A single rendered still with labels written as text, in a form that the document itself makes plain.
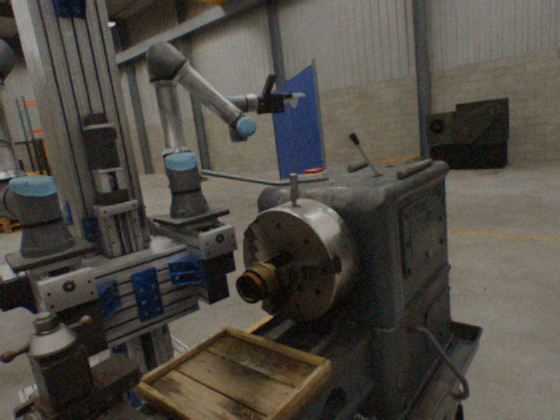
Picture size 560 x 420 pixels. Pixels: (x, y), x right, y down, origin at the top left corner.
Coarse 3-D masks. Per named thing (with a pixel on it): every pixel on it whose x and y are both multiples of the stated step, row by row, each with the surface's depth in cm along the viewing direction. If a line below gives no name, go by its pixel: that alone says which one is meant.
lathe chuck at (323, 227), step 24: (264, 216) 104; (288, 216) 98; (312, 216) 98; (288, 240) 100; (312, 240) 95; (336, 240) 96; (288, 288) 104; (312, 288) 99; (336, 288) 95; (288, 312) 107; (312, 312) 101
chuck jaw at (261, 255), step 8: (256, 224) 104; (248, 232) 103; (256, 232) 102; (264, 232) 104; (248, 240) 104; (256, 240) 101; (264, 240) 102; (272, 240) 104; (248, 248) 102; (256, 248) 100; (264, 248) 101; (272, 248) 102; (256, 256) 98; (264, 256) 99; (272, 256) 101
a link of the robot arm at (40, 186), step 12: (12, 180) 113; (24, 180) 112; (36, 180) 113; (48, 180) 116; (12, 192) 112; (24, 192) 111; (36, 192) 112; (48, 192) 115; (12, 204) 113; (24, 204) 112; (36, 204) 112; (48, 204) 115; (24, 216) 112; (36, 216) 113; (48, 216) 115
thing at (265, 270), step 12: (252, 264) 97; (264, 264) 95; (240, 276) 92; (252, 276) 91; (264, 276) 92; (240, 288) 94; (252, 288) 98; (264, 288) 92; (276, 288) 95; (252, 300) 92
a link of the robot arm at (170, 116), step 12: (156, 84) 149; (168, 84) 150; (156, 96) 152; (168, 96) 151; (168, 108) 151; (168, 120) 152; (180, 120) 155; (168, 132) 153; (180, 132) 155; (168, 144) 155; (180, 144) 155
